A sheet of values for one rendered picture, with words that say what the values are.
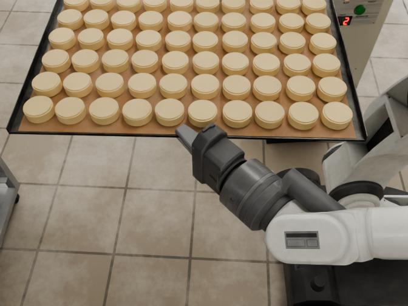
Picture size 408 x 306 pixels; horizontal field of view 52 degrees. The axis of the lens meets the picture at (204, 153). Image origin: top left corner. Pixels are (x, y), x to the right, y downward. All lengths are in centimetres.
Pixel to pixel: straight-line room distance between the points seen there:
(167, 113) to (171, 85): 7
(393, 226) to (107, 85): 51
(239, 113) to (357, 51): 96
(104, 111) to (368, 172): 68
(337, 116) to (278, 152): 123
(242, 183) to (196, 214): 115
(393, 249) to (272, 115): 29
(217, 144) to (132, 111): 17
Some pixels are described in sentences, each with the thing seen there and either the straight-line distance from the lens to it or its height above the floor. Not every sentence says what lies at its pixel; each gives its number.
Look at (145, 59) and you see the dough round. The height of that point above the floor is 102.
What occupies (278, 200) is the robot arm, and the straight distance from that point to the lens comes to 61.
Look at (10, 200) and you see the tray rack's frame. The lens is 178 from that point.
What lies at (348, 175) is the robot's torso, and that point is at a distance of 112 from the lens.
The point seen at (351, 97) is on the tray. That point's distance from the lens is 81.
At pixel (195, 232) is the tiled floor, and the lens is 172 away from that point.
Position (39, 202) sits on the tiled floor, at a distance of 191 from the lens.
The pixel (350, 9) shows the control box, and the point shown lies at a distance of 145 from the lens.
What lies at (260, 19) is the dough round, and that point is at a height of 102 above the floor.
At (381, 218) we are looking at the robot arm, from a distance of 57.
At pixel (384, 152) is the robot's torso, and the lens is 102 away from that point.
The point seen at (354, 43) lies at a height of 60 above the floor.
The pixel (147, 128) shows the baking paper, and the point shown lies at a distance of 72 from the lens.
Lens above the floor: 156
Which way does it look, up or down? 54 degrees down
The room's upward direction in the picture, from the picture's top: straight up
